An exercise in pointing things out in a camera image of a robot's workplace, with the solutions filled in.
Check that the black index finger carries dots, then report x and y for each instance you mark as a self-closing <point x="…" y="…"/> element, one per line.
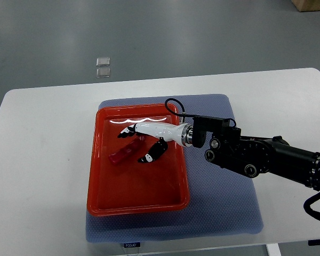
<point x="127" y="132"/>

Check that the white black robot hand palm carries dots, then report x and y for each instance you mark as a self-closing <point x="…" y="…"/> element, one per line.
<point x="167" y="131"/>

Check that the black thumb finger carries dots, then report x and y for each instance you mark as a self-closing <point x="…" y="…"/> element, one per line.
<point x="155" y="152"/>

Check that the red pepper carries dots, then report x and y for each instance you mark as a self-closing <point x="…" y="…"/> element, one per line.
<point x="127" y="151"/>

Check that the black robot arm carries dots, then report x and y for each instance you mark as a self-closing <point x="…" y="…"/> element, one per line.
<point x="247" y="156"/>

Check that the red plastic tray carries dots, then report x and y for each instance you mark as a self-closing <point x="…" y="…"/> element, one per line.
<point x="118" y="183"/>

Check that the upper floor metal plate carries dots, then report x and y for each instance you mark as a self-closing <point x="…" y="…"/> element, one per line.
<point x="103" y="61"/>

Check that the blue-grey mesh mat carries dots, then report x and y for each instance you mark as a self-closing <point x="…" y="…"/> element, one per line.
<point x="221" y="202"/>

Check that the black label tag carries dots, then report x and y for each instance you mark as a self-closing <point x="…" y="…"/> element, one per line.
<point x="132" y="245"/>

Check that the white table leg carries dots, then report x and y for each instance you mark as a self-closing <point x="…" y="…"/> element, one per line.
<point x="273" y="249"/>

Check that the cardboard box corner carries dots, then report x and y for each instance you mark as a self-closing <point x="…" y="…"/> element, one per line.
<point x="307" y="5"/>

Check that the dark blue table label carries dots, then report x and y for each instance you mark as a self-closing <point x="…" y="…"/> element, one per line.
<point x="315" y="242"/>

